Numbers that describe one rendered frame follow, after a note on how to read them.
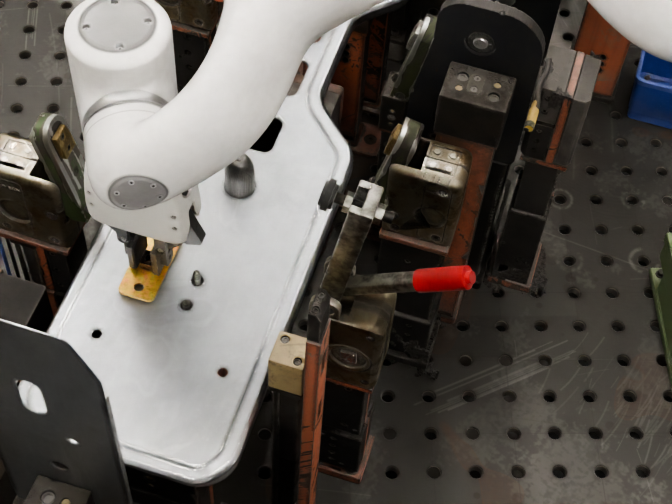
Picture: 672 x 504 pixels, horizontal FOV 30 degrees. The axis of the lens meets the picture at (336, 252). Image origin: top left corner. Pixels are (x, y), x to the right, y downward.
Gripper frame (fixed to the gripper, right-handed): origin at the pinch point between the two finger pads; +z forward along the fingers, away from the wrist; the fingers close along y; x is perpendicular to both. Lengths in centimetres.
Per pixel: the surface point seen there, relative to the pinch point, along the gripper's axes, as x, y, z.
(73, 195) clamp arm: -3.8, 9.8, 0.3
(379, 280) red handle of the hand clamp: 0.2, -23.4, -6.7
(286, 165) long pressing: -16.7, -8.7, 3.2
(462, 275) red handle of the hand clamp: 0.4, -30.6, -11.6
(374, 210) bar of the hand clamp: 0.9, -22.2, -18.2
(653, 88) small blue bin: -62, -47, 25
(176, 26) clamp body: -37.7, 12.6, 10.3
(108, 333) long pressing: 8.5, 1.0, 3.2
